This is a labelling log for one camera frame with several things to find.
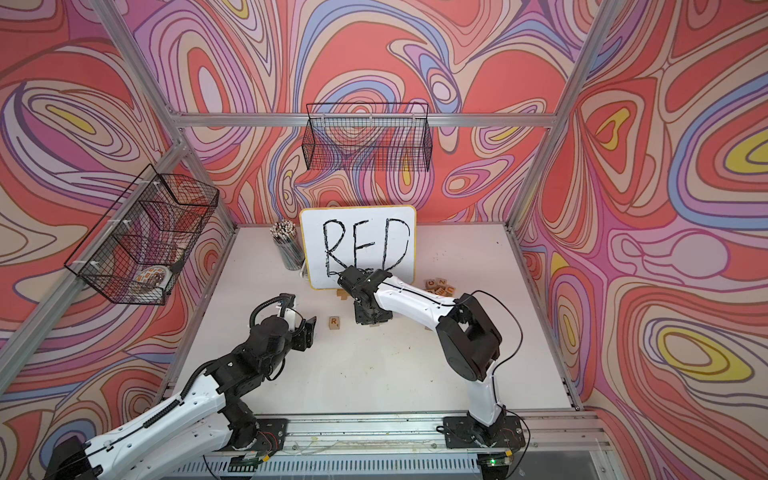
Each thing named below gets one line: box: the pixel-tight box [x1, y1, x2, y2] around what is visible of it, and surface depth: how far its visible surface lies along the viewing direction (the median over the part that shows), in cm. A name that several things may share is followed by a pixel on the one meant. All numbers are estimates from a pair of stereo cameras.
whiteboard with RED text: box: [300, 205, 417, 290], surface depth 90 cm
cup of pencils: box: [270, 220, 306, 271], surface depth 98 cm
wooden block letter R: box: [329, 316, 340, 330], surface depth 93 cm
